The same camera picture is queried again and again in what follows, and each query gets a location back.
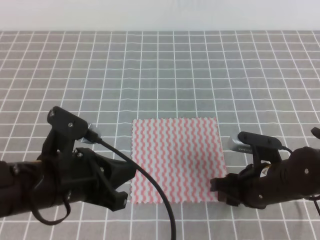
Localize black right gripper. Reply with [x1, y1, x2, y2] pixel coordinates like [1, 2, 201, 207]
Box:
[210, 163, 278, 209]

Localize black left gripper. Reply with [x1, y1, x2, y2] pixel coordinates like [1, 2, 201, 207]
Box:
[39, 148, 136, 212]

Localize pink striped towel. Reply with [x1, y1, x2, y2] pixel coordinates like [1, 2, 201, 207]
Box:
[131, 117, 227, 203]

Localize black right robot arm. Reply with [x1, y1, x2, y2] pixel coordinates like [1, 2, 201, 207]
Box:
[210, 131, 320, 210]

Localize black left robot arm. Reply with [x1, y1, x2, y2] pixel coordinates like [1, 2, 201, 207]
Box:
[0, 148, 136, 226]

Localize grey checked tablecloth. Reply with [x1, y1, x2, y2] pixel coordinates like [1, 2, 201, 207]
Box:
[0, 30, 320, 240]

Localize black left camera cable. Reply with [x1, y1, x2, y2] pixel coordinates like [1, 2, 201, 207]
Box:
[86, 132, 178, 240]

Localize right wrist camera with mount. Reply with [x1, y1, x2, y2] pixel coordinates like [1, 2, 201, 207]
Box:
[227, 131, 283, 168]

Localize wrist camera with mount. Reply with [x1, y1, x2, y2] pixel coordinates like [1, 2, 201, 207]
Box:
[38, 106, 101, 161]
[227, 131, 283, 168]

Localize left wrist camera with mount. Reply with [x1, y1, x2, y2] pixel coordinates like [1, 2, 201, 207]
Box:
[38, 106, 101, 161]

